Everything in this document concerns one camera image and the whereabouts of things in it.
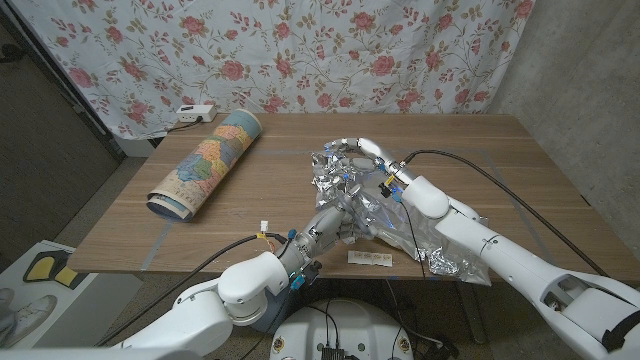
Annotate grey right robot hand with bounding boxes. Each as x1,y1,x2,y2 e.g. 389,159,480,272
323,137,420,190

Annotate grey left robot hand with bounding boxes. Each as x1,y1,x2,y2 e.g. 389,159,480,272
278,184,381,276

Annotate aluminum foil sheet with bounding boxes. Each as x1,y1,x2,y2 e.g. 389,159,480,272
309,141,494,287

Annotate rolled map wrapping paper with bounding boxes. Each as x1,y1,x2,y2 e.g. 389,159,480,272
146,108,263,223

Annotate white label strip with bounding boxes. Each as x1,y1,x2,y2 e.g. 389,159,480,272
347,249,394,268

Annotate grey blue round base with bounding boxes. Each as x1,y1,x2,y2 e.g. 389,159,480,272
249,277,321,335

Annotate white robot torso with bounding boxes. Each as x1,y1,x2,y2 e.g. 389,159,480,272
269,298,415,360

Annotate white power strip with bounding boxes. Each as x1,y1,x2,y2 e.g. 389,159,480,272
175,104,218,124

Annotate grey table leg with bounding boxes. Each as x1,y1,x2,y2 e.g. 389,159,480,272
455,282,489,345

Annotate white floor sheet yellow shapes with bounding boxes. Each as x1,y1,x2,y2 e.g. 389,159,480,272
0,239,144,350

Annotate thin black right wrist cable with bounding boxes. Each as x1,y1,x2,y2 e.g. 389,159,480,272
396,198,428,280

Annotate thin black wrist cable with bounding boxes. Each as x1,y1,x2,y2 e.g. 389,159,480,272
396,198,428,280
238,294,304,360

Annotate thin black left wrist cable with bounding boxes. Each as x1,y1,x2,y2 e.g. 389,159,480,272
238,294,304,360

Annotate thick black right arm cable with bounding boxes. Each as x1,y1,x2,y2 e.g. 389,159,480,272
401,149,610,279

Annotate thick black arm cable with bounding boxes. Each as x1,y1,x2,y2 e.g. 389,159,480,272
401,149,610,279
94,232,290,347

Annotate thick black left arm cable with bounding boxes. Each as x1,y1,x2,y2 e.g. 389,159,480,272
94,232,290,347

